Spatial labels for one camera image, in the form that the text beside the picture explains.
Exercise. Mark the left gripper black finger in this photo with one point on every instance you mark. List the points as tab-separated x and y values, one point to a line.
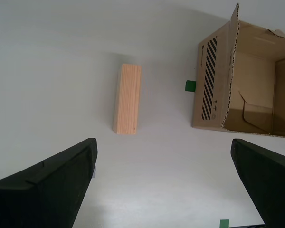
270	185
50	194

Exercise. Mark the green tape square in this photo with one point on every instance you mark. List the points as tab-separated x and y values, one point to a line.
190	86
224	223

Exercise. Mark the brown cardboard box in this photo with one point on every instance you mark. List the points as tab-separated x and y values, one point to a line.
251	71

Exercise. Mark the light wooden block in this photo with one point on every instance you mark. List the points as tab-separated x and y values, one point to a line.
127	99

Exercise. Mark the gray tape patch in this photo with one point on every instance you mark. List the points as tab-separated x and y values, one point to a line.
94	172

